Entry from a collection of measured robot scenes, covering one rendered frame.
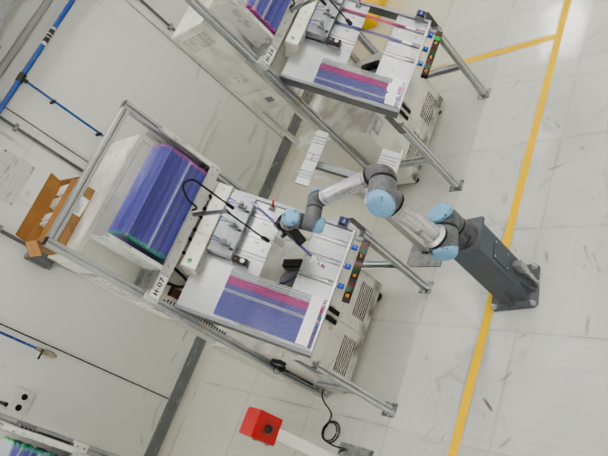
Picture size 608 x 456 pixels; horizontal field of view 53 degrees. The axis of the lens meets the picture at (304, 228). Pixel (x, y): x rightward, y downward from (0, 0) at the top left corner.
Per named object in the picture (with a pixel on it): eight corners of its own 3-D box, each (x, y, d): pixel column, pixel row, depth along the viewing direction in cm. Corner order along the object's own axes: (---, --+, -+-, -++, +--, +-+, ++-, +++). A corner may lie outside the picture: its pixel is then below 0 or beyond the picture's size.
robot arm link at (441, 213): (464, 211, 284) (449, 195, 276) (464, 235, 277) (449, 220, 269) (441, 218, 291) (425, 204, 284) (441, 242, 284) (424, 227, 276)
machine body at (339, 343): (388, 289, 382) (325, 240, 347) (353, 397, 356) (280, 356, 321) (315, 286, 430) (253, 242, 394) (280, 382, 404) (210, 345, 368)
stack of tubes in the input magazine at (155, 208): (207, 171, 311) (166, 140, 296) (165, 261, 293) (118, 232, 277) (194, 174, 321) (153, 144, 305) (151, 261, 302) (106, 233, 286)
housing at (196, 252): (236, 198, 333) (232, 185, 320) (199, 279, 315) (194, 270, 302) (223, 194, 335) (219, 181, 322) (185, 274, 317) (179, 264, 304)
